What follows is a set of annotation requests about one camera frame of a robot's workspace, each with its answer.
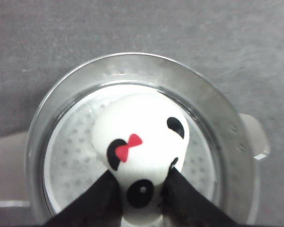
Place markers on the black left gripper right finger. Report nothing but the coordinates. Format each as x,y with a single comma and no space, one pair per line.
187,206

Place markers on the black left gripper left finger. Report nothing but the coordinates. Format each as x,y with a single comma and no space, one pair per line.
99,206

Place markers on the panda bun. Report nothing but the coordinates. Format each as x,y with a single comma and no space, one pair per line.
139,138

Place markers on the stainless steel steamer pot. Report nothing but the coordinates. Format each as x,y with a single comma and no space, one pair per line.
45,169

